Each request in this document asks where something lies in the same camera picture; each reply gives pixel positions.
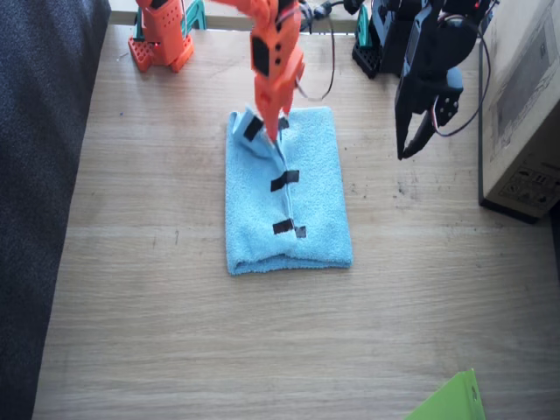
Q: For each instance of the light blue towel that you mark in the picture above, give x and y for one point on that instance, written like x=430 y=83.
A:
x=315 y=197

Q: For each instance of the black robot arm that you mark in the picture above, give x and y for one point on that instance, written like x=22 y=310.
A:
x=385 y=44

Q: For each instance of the wooden ledge board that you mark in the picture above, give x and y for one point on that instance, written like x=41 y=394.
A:
x=227 y=24

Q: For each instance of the brown cardboard box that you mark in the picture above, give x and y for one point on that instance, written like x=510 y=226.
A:
x=525 y=109

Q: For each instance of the grey foam panel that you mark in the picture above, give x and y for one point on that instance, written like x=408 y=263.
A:
x=35 y=219

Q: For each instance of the lime green plastic sheet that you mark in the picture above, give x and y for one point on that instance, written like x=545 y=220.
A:
x=455 y=402

